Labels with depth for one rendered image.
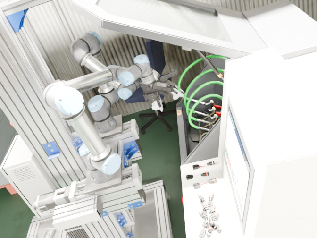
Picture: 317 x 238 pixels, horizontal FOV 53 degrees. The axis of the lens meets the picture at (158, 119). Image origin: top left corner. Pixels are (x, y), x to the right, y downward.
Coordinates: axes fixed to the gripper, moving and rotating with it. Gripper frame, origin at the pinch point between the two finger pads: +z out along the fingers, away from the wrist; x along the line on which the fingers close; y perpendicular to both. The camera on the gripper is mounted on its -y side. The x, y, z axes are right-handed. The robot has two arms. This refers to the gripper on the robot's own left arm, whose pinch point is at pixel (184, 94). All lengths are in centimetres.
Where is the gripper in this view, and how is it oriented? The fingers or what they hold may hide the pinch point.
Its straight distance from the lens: 197.7
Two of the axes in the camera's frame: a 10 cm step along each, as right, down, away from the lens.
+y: -5.2, 7.1, 4.9
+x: -2.5, 4.2, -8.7
